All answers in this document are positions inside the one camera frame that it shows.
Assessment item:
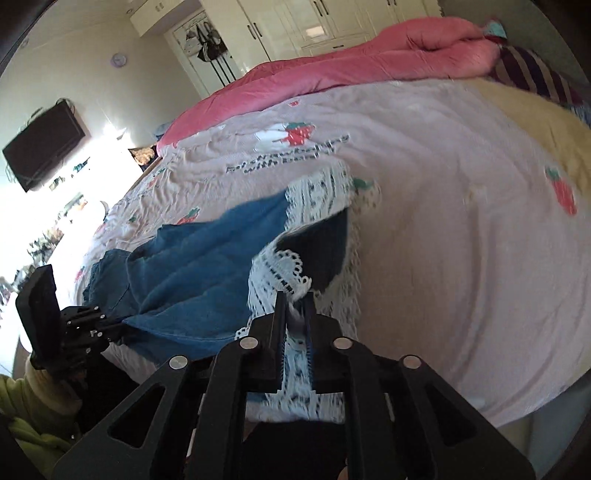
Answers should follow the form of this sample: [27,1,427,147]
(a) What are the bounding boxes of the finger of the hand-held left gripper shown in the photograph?
[62,305,132,326]
[69,324,130,354]

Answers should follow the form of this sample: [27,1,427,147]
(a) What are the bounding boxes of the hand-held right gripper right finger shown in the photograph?
[302,294,536,480]

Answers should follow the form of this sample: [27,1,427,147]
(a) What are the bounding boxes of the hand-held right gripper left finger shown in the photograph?
[52,291,289,480]

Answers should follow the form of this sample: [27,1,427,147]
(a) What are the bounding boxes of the blue denim pants white lace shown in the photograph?
[83,167,384,423]

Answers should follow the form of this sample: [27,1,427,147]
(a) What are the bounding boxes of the cluttered white cabinet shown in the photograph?
[0,152,118,319]

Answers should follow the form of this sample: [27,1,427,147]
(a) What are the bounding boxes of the dark gold patterned cloth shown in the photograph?
[129,146,160,169]

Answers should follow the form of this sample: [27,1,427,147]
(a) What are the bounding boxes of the pink strawberry print bed sheet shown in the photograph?
[69,76,591,425]

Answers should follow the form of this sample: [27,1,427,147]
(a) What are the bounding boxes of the white door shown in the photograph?
[171,21,242,100]

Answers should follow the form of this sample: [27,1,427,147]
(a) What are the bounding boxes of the pink quilt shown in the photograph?
[157,17,502,149]

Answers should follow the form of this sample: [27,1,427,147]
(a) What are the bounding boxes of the dark hanging bag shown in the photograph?
[196,23,223,62]

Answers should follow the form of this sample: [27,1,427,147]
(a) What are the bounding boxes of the white overhead cabinet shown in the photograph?
[130,0,205,34]

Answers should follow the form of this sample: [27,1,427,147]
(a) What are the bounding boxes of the white wardrobe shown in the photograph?
[238,0,444,66]

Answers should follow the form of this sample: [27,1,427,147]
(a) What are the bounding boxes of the beige blanket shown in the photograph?
[471,78,591,195]

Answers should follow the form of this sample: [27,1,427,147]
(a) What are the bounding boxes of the purple striped pillow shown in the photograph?
[489,44,585,109]

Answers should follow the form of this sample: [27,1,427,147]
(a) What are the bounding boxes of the black wall television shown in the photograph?
[2,102,87,193]

